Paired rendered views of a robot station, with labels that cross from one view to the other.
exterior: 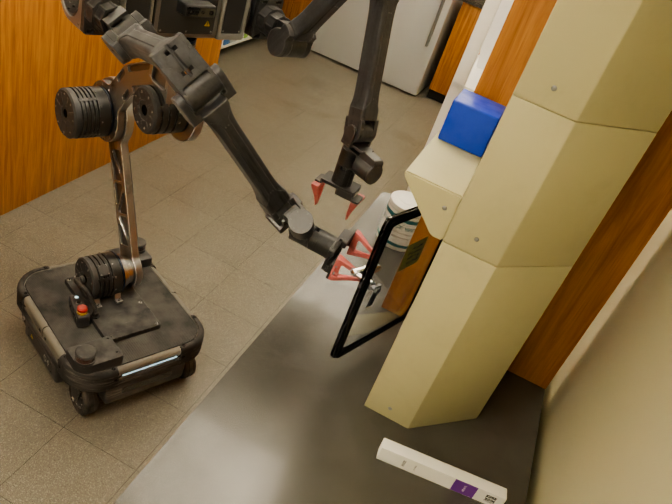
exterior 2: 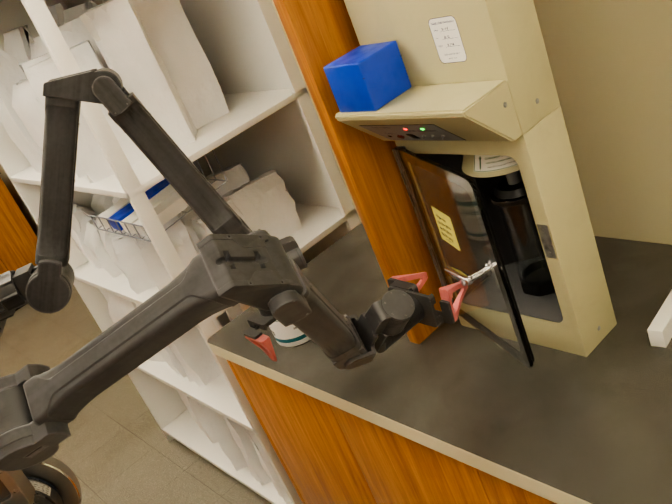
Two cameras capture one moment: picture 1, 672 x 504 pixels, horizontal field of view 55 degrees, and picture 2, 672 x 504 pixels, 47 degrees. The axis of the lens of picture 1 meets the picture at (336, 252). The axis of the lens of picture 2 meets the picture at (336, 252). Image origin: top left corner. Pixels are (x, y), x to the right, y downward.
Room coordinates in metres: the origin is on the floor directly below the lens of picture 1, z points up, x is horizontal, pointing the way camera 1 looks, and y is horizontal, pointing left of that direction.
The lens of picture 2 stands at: (0.44, 0.89, 1.88)
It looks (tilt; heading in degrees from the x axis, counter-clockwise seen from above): 24 degrees down; 317
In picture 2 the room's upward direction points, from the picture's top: 23 degrees counter-clockwise
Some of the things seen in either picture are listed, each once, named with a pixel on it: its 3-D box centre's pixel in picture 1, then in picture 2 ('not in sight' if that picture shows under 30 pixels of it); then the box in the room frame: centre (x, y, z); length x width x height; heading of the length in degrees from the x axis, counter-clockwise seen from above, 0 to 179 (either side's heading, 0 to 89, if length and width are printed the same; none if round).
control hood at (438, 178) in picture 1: (444, 177); (423, 124); (1.23, -0.16, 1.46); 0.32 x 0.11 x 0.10; 169
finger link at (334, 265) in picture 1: (347, 266); (445, 295); (1.22, -0.04, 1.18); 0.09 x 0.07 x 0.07; 80
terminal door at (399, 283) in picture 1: (398, 274); (462, 254); (1.24, -0.15, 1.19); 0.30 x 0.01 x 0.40; 148
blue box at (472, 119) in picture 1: (472, 122); (367, 77); (1.33, -0.17, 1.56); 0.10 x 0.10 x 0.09; 79
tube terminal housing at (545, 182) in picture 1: (498, 267); (505, 145); (1.19, -0.33, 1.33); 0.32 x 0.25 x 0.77; 169
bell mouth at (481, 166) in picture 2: not in sight; (503, 142); (1.18, -0.31, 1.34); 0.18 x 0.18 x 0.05
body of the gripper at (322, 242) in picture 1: (326, 244); (405, 312); (1.26, 0.03, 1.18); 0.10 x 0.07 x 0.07; 170
